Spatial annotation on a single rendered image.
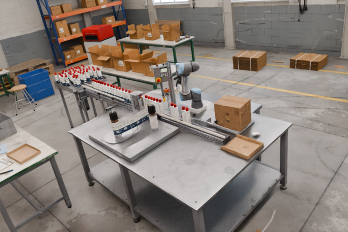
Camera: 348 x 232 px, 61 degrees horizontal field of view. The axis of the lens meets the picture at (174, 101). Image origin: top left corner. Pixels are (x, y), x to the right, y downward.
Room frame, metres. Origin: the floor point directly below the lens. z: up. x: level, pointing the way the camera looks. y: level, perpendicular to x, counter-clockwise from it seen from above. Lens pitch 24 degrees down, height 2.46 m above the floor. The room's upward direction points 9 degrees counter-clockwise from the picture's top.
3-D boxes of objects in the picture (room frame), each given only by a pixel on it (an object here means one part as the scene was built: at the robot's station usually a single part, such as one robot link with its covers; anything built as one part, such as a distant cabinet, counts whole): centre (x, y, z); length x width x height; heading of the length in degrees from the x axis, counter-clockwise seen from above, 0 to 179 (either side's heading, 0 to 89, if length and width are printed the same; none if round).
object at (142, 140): (2.90, 0.50, 0.86); 0.80 x 0.67 x 0.05; 41
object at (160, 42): (8.02, 0.29, 0.39); 2.20 x 0.80 x 0.78; 44
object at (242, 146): (2.34, -0.57, 0.85); 0.30 x 0.26 x 0.04; 41
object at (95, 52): (6.28, 1.42, 0.97); 0.45 x 0.40 x 0.37; 136
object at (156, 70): (3.23, 0.09, 1.38); 0.17 x 0.10 x 0.19; 96
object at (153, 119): (2.86, 0.25, 1.03); 0.09 x 0.09 x 0.30
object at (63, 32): (10.55, 2.49, 1.26); 2.78 x 0.61 x 2.51; 134
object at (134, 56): (5.35, 0.47, 0.96); 0.53 x 0.45 x 0.37; 135
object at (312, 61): (6.31, -3.14, 0.11); 0.65 x 0.54 x 0.22; 41
